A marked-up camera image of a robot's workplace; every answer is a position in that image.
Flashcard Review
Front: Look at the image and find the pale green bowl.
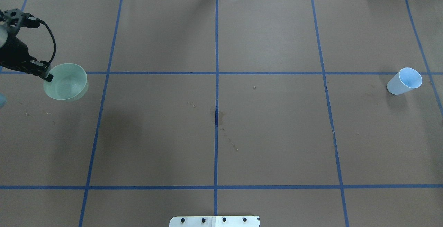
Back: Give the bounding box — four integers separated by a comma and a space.
43, 63, 89, 101

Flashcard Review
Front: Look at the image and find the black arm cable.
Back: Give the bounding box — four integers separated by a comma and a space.
36, 19, 57, 65

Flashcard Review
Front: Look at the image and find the light blue plastic cup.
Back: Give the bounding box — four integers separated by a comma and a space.
387, 67, 423, 96

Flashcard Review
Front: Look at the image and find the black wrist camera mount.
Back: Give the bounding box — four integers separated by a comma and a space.
0, 8, 40, 36

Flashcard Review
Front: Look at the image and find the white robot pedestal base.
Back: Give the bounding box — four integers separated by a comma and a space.
169, 215, 261, 227

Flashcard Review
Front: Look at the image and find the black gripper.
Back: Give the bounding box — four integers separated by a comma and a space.
0, 37, 54, 82

